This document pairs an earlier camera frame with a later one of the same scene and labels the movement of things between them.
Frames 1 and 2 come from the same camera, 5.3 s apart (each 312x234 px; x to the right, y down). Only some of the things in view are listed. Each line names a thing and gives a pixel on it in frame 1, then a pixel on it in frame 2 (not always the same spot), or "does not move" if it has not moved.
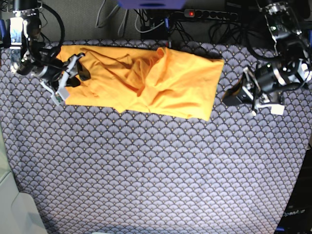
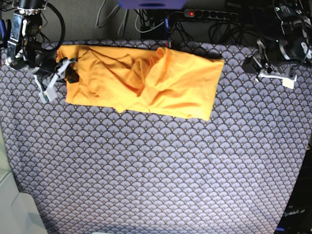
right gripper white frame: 264,82 → 285,73
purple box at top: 153,4 does not move
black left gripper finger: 84,73 → 71,74
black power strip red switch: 224,15 does not move
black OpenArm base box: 297,217 does not move
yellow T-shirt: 162,81 does not move
